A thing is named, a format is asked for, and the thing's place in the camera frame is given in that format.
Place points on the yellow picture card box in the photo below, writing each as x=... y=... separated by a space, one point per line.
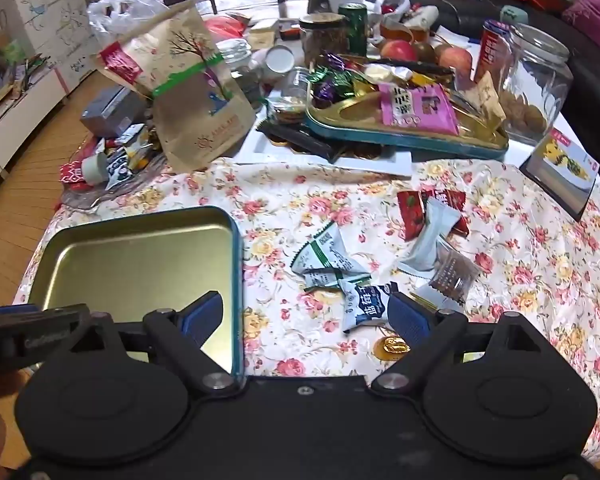
x=562 y=172

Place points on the clear plastic bag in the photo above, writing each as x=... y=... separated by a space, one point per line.
x=110 y=15

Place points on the gold ingot candy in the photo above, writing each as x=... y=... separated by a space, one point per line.
x=392 y=347

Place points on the black snack packet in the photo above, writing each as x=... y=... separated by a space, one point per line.
x=300 y=140

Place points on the small glass jar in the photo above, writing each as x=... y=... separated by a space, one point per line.
x=240 y=57

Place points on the teal tin box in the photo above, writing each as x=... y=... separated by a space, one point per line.
x=350 y=120

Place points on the red apple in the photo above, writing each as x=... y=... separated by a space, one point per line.
x=455 y=60
x=399 y=51

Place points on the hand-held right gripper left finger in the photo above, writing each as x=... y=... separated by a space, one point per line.
x=204 y=316

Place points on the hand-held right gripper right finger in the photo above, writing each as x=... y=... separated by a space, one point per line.
x=406 y=319

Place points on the amber jar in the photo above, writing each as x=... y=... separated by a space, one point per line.
x=405 y=32

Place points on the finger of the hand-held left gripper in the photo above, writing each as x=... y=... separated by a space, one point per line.
x=30 y=335

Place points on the clear plastic cookie jar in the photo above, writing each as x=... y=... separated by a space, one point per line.
x=537 y=85

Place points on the white cabinet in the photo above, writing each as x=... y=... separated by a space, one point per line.
x=25 y=35

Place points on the green can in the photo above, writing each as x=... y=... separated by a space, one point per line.
x=352 y=30

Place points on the round white-lidded tin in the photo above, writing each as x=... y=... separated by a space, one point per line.
x=279 y=60

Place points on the clear cookie packet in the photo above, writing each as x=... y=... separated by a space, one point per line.
x=286 y=110

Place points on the black sofa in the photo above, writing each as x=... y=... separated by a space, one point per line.
x=590 y=75

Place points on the round pastry packet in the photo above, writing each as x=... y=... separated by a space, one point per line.
x=380 y=73

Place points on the small kraft snack packet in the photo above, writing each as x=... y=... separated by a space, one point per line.
x=487 y=97

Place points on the brown kiwi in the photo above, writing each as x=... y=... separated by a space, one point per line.
x=424 y=51

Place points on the pink snack packet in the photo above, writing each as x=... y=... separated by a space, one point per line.
x=417 y=107

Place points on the red foil bag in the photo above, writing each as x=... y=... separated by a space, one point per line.
x=225 y=25

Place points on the red snack packet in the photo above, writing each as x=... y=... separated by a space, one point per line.
x=452 y=200
x=410 y=215

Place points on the glass dish of packets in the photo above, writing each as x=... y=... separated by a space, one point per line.
x=130 y=152

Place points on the blue white snack packet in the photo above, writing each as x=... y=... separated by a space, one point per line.
x=367 y=305

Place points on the white paper cup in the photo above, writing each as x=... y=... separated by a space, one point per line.
x=96 y=167

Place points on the cluster of green foil candies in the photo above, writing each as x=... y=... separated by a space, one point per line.
x=340 y=80

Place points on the green white triangular packet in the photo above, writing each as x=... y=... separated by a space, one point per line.
x=340 y=280
x=325 y=252

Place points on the glass jar brown contents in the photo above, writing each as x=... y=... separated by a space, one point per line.
x=322 y=40

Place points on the kraft paper bag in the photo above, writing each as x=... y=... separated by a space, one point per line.
x=200 y=105

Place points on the purple foil candy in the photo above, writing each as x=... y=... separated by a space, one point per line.
x=324 y=92

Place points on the orange snack packet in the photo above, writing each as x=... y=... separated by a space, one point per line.
x=430 y=79

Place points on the red canister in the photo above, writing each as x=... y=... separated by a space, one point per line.
x=490 y=55

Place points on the teal tin lid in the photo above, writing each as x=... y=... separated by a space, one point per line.
x=130 y=255

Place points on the clear brown candy packet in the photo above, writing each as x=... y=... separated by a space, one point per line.
x=455 y=272

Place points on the white grey snack packet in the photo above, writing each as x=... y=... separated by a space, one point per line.
x=430 y=240

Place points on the grey box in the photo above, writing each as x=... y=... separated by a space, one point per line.
x=112 y=112

